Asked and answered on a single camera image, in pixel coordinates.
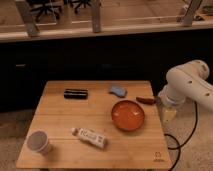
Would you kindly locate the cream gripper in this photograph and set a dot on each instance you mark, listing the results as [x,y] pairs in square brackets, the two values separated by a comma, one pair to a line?
[169,114]

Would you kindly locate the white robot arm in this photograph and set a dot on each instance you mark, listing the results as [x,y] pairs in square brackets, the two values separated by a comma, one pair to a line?
[184,81]

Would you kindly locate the orange ceramic bowl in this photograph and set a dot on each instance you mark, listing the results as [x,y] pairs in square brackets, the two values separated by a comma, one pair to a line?
[127,115]

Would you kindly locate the blue sponge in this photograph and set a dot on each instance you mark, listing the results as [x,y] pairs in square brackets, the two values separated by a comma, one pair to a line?
[118,91]

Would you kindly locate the white tube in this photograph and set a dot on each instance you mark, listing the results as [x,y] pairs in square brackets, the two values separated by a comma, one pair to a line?
[90,136]

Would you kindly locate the wooden table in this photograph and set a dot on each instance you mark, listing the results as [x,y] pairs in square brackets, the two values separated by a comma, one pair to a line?
[144,148]

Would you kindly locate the black rectangular box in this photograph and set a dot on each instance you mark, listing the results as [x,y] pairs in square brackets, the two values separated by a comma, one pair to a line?
[75,94]

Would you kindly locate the white paper cup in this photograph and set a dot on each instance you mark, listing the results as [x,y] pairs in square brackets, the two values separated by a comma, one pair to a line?
[39,142]

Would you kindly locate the black office chair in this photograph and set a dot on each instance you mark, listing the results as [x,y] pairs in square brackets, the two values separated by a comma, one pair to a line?
[43,7]
[79,3]

